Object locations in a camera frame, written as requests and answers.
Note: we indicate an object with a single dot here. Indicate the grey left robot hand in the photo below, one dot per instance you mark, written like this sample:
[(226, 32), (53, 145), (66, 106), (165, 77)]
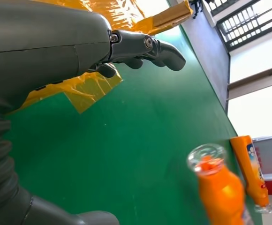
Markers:
[(45, 40)]

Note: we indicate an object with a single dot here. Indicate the yellow film covered cardboard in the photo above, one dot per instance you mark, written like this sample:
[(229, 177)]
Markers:
[(86, 90)]

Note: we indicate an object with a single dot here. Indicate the green table mat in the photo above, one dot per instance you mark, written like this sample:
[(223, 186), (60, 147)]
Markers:
[(126, 139)]

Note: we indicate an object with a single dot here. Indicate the black metal window railing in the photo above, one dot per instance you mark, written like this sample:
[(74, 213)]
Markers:
[(248, 21)]

